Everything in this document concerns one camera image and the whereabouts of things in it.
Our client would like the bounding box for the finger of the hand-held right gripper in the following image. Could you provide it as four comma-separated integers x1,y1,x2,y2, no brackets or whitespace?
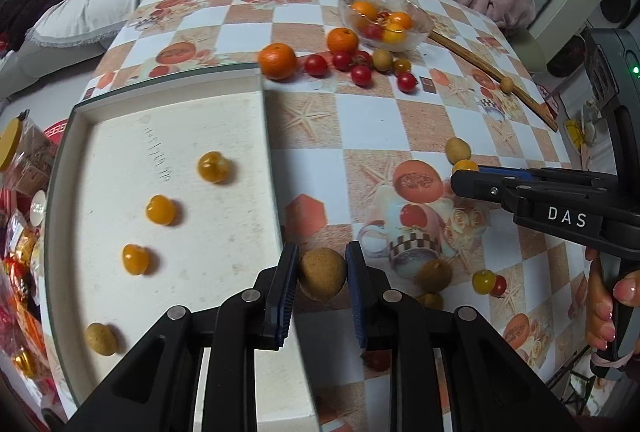
450,171,523,214
477,166,540,185

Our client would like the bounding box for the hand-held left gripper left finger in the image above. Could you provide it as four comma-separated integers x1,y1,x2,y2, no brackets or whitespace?
62,242,301,432

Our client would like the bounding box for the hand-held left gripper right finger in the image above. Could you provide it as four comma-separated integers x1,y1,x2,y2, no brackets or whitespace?
345,241,585,432

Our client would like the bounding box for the white rectangular tray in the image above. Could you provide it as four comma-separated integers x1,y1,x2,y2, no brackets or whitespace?
44,64,321,432

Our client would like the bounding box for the person's right hand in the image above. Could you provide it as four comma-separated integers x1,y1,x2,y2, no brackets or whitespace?
584,248,640,363

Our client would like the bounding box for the yellow green cherry tomato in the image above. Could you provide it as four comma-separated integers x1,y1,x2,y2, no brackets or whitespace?
472,270,497,295

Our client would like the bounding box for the checkered printed tablecloth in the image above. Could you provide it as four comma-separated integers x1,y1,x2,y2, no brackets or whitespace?
80,0,593,432

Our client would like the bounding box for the wooden stick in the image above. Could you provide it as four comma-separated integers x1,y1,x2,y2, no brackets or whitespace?
341,0,559,133

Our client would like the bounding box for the clear glass bowl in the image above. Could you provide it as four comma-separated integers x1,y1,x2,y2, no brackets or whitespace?
338,0,436,53

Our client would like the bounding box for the pile of snack packets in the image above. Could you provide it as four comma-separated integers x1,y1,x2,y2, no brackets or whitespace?
0,112,68,413

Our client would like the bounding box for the jar with yellow lid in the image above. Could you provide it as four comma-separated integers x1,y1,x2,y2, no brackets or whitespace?
0,110,32,173

